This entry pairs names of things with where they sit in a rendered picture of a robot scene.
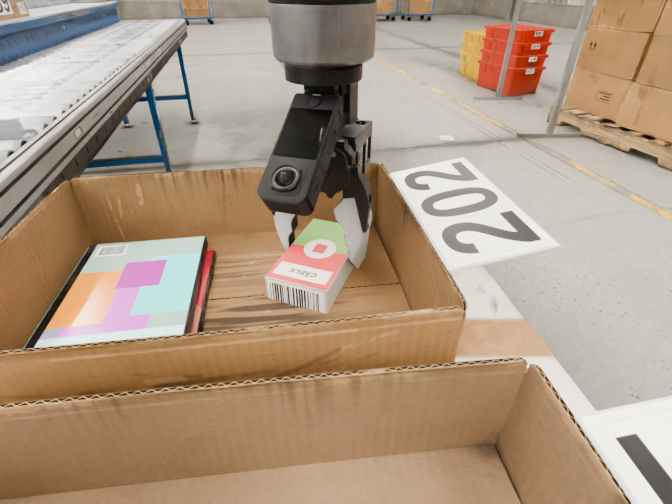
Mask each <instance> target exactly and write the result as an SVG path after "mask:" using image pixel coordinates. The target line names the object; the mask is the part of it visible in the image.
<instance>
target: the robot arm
mask: <svg viewBox="0 0 672 504"><path fill-rule="evenodd" d="M268 2H269V12H270V14H269V16H268V20H269V23H270V24H271V36H272V49H273V56H274V57H275V59H277V60H278V61H279V62H283V63H284V71H285V80H286V81H288V82H290V83H294V84H299V85H304V90H305V91H304V93H296V94H295V95H294V97H293V100H292V102H291V105H290V107H289V110H288V112H287V115H286V117H285V120H284V123H283V125H282V128H281V130H280V133H279V135H278V138H277V140H276V143H275V145H274V148H273V150H272V153H271V156H270V158H269V161H268V163H267V166H266V168H265V171H264V173H263V176H262V178H261V181H260V183H259V186H258V189H257V193H258V195H259V196H260V198H261V199H262V201H263V202H264V204H265V205H266V207H267V208H268V210H270V211H272V215H274V221H275V226H276V229H277V232H278V235H279V238H280V240H281V242H282V245H283V247H284V249H285V252H286V251H287V249H288V248H289V247H290V246H291V245H292V243H293V242H294V241H295V235H294V234H295V233H294V231H295V229H296V227H297V226H298V220H297V215H300V216H308V215H311V214H312V212H313V211H314V208H315V205H316V202H317V199H318V196H319V193H320V192H324V193H326V195H327V197H328V198H333V197H334V195H335V194H336V193H338V192H340V191H342V190H343V199H342V200H341V201H340V202H339V203H338V204H337V206H336V207H335V208H334V215H335V217H336V220H337V222H338V223H339V224H340V225H341V226H342V228H343V230H344V243H345V244H346V246H347V247H348V260H349V261H350V262H351V264H352V265H353V266H354V267H355V268H357V269H358V268H359V267H360V265H361V263H362V261H363V260H364V257H365V255H366V251H367V244H368V237H369V228H370V225H371V221H372V211H371V201H372V194H371V187H370V184H369V181H368V179H367V178H366V177H365V176H364V175H363V174H365V173H366V171H367V170H368V169H369V168H370V162H371V142H372V123H373V121H370V120H360V119H358V117H357V116H358V82H359V81H361V80H362V74H363V63H364V62H367V61H369V60H371V59H372V58H373V57H374V51H375V32H376V14H377V2H376V0H268ZM362 125H364V126H362ZM367 139H368V153H367V159H366V147H367ZM362 146H363V158H362V171H361V164H359V163H358V162H359V161H360V160H361V151H359V149H360V148H361V147H362Z"/></svg>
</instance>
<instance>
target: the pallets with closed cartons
mask: <svg viewBox="0 0 672 504"><path fill-rule="evenodd" d="M578 109H579V110H578ZM567 110H573V111H567ZM586 114H592V116H584V117H582V116H579V115H586ZM611 120H612V121H615V122H616V123H608V124H602V123H599V122H601V121H611ZM562 125H574V126H577V127H579V128H580V133H582V135H581V136H584V137H587V138H591V139H593V138H594V139H597V142H598V143H600V144H603V145H605V146H606V145H612V146H614V149H616V150H619V151H622V152H632V151H642V152H644V153H647V154H650V155H652V156H655V157H657V158H658V162H657V164H658V167H660V168H663V169H666V170H668V171H671V172H672V0H596V4H595V7H594V10H593V13H592V16H591V19H590V23H589V26H588V28H587V31H586V34H585V37H584V40H583V44H582V47H581V50H580V53H579V56H578V60H577V63H576V66H575V70H574V73H573V76H572V80H571V83H570V86H569V89H568V92H567V95H566V99H565V102H564V104H562V106H561V109H560V113H559V116H558V119H557V122H556V126H562ZM616 128H627V129H624V130H619V129H616Z"/></svg>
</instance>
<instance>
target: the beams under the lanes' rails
mask: <svg viewBox="0 0 672 504"><path fill-rule="evenodd" d="M186 36H187V30H186V31H185V33H184V34H183V35H182V36H181V37H180V38H179V39H178V40H177V42H176V43H175V44H174V45H173V46H172V47H171V48H170V49H169V51H168V52H167V53H166V54H165V55H164V56H163V57H162V58H161V60H160V61H159V62H158V63H157V64H156V65H155V66H154V67H153V69H152V70H151V71H150V72H149V73H148V74H147V75H146V76H145V78H144V79H143V80H142V81H141V82H140V83H139V84H138V85H137V86H136V88H135V89H134V90H133V91H132V92H131V93H130V94H129V95H128V97H127V98H126V99H125V100H124V101H123V102H122V103H121V104H120V106H119V107H118V108H117V109H116V110H115V111H114V112H113V113H112V115H111V116H110V117H109V118H108V119H107V120H106V121H105V122H104V124H103V125H102V126H101V127H100V128H99V129H98V130H97V131H96V133H95V134H94V135H93V136H92V137H91V138H90V139H89V140H88V142H87V143H86V144H85V145H84V146H83V147H82V148H81V149H80V151H79V152H78V153H77V154H76V155H75V156H74V157H73V158H72V160H71V161H70V162H69V163H68V164H67V165H66V166H65V167H64V168H63V170H62V171H61V172H60V173H59V174H58V175H57V176H56V177H55V179H54V180H53V181H52V182H51V183H50V184H49V185H48V186H47V188H46V189H45V190H44V191H43V192H42V193H41V194H40V195H39V197H38V198H37V199H36V200H35V201H34V202H33V203H32V204H31V206H30V207H29V208H28V209H27V210H26V211H25V212H24V213H23V215H22V216H21V217H20V218H19V219H18V220H17V221H16V222H15V224H14V225H13V226H12V227H11V228H10V229H9V230H8V231H7V233H8V232H9V231H10V230H11V229H12V228H13V227H14V226H16V225H17V224H18V223H19V222H20V221H21V220H22V219H23V218H24V217H25V216H26V215H27V214H28V213H29V212H30V211H31V210H33V209H34V208H35V207H36V206H37V205H38V204H39V203H40V202H41V201H42V200H43V199H44V198H45V197H46V196H48V195H49V194H50V193H51V192H52V191H53V190H54V189H55V188H56V187H57V186H58V185H59V184H61V183H62V182H63V181H64V180H68V181H69V182H70V180H71V179H72V178H73V177H75V176H76V175H77V173H78V172H79V171H80V170H81V168H82V167H83V166H84V165H85V163H86V162H87V161H88V159H89V158H90V157H91V156H92V154H93V153H94V152H95V151H96V149H97V148H98V147H99V146H100V144H101V143H102V142H103V141H104V139H105V138H106V137H107V136H108V134H109V133H110V132H111V131H112V129H113V128H114V127H115V126H116V124H117V123H118V122H119V121H120V119H121V118H122V117H123V115H124V114H125V113H126V112H127V110H128V109H129V108H130V107H131V105H132V104H133V103H134V102H135V100H136V99H137V98H138V97H139V95H140V94H141V93H142V92H143V90H144V89H145V88H146V87H147V85H149V83H150V82H151V81H152V80H153V78H154V77H155V75H156V74H157V73H158V71H159V70H160V69H161V68H162V66H163V65H164V64H165V63H166V61H167V60H168V59H169V58H170V56H171V55H172V54H173V53H174V51H175V50H176V49H177V48H178V46H179V45H180V44H181V43H182V41H183V40H184V39H185V38H186ZM7 233H6V234H7ZM6 234H5V235H6ZM5 235H4V236H5ZM4 236H3V237H4ZM3 237H2V238H3ZM2 238H1V239H2ZM1 239H0V240H1Z"/></svg>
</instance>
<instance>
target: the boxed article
mask: <svg viewBox="0 0 672 504"><path fill-rule="evenodd" d="M353 268H354V266H353V265H352V264H351V262H350V261H349V260H348V247H347V246H346V244H345V243H344V230H343V228H342V226H341V225H340V224H339V223H336V222H330V221H325V220H320V219H313V220H312V221H311V222H310V223H309V224H308V226H307V227H306V228H305V229H304V230H303V232H302V233H301V234H300V235H299V236H298V237H297V239H296V240H295V241H294V242H293V243H292V245H291V246H290V247H289V248H288V249H287V251H286V252H285V253H284V254H283V255H282V256H281V258H280V259H279V260H278V261H277V262H276V264H275V265H274V266H273V267H272V268H271V270H270V271H269V272H268V273H267V274H266V276H265V285H266V292H267V298H270V299H274V300H277V301H281V302H284V303H288V304H292V305H295V306H299V307H303V308H306V309H310V310H314V311H317V312H321V313H324V314H328V312H329V310H330V309H331V307H332V305H333V303H334V301H335V299H336V297H337V295H338V294H339V292H340V290H341V289H342V286H343V285H344V283H345V281H346V280H347V278H348V276H349V274H350V273H351V271H352V269H353Z"/></svg>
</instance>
